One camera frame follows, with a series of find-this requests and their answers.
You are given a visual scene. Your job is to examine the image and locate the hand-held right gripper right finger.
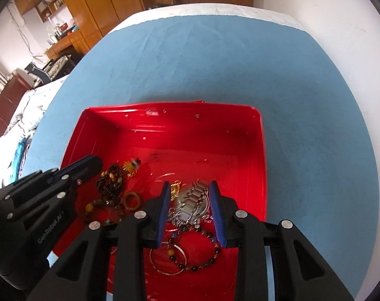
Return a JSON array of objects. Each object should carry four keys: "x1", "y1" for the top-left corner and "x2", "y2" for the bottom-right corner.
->
[{"x1": 208, "y1": 180, "x2": 355, "y2": 301}]

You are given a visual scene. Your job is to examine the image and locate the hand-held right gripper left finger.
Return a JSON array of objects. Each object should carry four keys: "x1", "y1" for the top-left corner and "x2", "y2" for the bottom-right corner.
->
[{"x1": 27, "y1": 181, "x2": 172, "y2": 301}]

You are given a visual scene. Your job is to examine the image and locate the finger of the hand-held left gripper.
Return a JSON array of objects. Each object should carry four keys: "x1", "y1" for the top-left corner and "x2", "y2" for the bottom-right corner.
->
[
  {"x1": 0, "y1": 155, "x2": 96, "y2": 202},
  {"x1": 6, "y1": 157, "x2": 103, "y2": 222}
]

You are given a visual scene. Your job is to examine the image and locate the silver chain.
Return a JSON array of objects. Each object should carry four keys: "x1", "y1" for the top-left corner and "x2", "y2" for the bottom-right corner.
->
[{"x1": 168, "y1": 208, "x2": 197, "y2": 231}]

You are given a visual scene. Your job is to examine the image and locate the dark brown bead necklace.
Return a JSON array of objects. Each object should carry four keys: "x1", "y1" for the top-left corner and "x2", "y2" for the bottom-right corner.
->
[{"x1": 95, "y1": 162, "x2": 125, "y2": 209}]

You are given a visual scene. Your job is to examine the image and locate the silver wristwatch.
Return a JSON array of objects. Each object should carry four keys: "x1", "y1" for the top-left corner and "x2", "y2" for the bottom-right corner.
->
[{"x1": 177, "y1": 180, "x2": 213, "y2": 218}]

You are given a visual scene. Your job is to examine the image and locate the amber ring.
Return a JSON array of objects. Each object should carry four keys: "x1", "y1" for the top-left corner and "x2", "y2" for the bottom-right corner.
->
[{"x1": 124, "y1": 192, "x2": 143, "y2": 211}]

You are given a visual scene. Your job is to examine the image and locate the amber bead bracelet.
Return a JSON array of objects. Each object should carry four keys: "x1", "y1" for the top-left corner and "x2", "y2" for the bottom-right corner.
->
[{"x1": 83, "y1": 199, "x2": 128, "y2": 226}]

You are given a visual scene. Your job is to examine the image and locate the silver bangle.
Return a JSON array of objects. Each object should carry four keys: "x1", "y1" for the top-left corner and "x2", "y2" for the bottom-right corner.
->
[{"x1": 150, "y1": 230, "x2": 188, "y2": 276}]

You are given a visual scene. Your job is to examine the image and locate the multicolour bead bracelet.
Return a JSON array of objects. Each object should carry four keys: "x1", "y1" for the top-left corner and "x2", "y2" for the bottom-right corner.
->
[{"x1": 168, "y1": 224, "x2": 222, "y2": 273}]

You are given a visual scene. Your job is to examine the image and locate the red plastic tray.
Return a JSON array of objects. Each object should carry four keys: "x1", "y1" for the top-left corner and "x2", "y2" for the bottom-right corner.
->
[{"x1": 50, "y1": 102, "x2": 268, "y2": 301}]

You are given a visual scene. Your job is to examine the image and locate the white bedding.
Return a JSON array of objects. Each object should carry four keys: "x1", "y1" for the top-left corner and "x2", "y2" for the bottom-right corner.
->
[{"x1": 0, "y1": 75, "x2": 72, "y2": 192}]

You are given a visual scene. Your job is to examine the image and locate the dark red cabinet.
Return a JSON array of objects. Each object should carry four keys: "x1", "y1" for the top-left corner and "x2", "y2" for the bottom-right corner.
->
[{"x1": 0, "y1": 71, "x2": 31, "y2": 139}]

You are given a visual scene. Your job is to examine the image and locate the black chair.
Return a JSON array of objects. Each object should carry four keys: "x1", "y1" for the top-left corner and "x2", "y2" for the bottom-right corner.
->
[{"x1": 24, "y1": 55, "x2": 75, "y2": 85}]

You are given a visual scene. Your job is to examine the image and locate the wooden desk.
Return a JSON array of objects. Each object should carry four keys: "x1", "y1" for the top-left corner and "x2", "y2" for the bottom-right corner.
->
[{"x1": 45, "y1": 31, "x2": 91, "y2": 67}]

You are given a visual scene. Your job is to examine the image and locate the blue mat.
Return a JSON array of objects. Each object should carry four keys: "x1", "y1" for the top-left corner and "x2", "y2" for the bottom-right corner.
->
[{"x1": 21, "y1": 14, "x2": 374, "y2": 295}]

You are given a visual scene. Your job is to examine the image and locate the wooden wardrobe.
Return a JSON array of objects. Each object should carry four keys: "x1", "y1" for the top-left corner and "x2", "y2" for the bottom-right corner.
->
[{"x1": 14, "y1": 0, "x2": 255, "y2": 55}]

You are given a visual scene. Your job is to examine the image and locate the white table cover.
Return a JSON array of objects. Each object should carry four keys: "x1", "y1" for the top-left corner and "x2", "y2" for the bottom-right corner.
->
[{"x1": 107, "y1": 3, "x2": 306, "y2": 36}]

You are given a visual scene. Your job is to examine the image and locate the wall cables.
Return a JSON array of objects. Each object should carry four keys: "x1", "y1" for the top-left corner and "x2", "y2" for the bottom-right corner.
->
[{"x1": 7, "y1": 3, "x2": 50, "y2": 64}]

